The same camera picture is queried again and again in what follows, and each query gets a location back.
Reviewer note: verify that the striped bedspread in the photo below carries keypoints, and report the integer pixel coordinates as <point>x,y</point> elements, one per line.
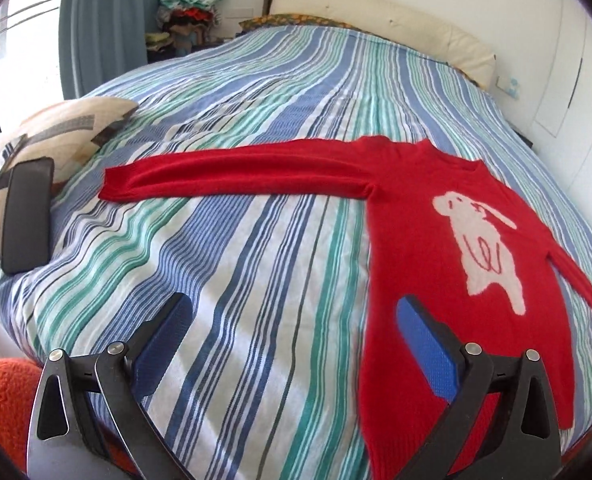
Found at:
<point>226,285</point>

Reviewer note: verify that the black rectangular pad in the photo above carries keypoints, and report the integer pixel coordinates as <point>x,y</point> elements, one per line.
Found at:
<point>26,210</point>

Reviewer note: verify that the wall socket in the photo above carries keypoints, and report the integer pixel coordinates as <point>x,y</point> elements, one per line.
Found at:
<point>508,85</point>

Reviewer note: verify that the patchwork patterned pillow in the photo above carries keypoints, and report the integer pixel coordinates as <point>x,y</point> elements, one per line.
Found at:
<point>76,125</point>

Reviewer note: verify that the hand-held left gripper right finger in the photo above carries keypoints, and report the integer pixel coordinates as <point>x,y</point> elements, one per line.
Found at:
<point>426,345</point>

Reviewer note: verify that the pile of colourful clothes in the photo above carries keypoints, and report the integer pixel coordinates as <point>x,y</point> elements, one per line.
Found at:
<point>191,15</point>

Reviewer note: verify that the white wardrobe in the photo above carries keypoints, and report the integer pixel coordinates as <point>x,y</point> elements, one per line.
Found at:
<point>576,85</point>

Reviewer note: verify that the cream padded headboard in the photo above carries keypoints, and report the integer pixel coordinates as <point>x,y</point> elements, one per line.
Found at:
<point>376,10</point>

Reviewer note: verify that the red sweater with white animal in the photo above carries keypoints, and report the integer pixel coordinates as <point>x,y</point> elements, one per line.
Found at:
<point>411,210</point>

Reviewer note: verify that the window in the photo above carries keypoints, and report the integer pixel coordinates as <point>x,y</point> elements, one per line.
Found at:
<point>21,60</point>

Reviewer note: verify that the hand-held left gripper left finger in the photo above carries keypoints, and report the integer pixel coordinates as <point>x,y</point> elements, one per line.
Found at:
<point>163,340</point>

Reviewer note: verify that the floral pillow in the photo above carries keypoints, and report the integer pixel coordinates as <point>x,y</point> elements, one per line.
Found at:
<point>286,22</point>

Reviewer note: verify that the blue curtain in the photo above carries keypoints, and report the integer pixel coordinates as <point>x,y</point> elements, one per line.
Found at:
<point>106,20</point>

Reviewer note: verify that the orange fluffy cushion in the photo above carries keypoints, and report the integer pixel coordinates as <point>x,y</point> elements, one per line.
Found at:
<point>1,395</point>

